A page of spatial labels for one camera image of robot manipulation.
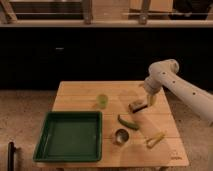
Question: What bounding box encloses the wooden black felt eraser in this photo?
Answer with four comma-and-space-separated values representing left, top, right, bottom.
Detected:
129, 100, 147, 113

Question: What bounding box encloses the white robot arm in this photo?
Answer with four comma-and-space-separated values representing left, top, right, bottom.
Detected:
144, 59, 213, 124

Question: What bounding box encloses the green plastic tray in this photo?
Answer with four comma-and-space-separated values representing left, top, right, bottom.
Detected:
33, 111, 102, 163

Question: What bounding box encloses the green cucumber toy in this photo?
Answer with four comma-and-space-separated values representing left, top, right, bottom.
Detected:
117, 115, 139, 131

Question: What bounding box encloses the wooden table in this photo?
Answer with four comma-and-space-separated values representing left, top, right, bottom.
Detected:
33, 80, 190, 169

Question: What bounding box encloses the small metal cup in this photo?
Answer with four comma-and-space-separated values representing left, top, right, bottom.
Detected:
115, 129, 129, 144

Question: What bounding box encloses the green plastic cup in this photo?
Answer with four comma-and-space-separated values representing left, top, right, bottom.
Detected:
97, 94, 108, 109

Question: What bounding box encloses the black chair back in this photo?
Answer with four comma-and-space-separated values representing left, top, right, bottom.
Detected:
7, 142, 16, 171

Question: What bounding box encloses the wooden shelf rail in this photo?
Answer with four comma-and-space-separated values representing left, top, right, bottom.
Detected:
0, 0, 213, 29

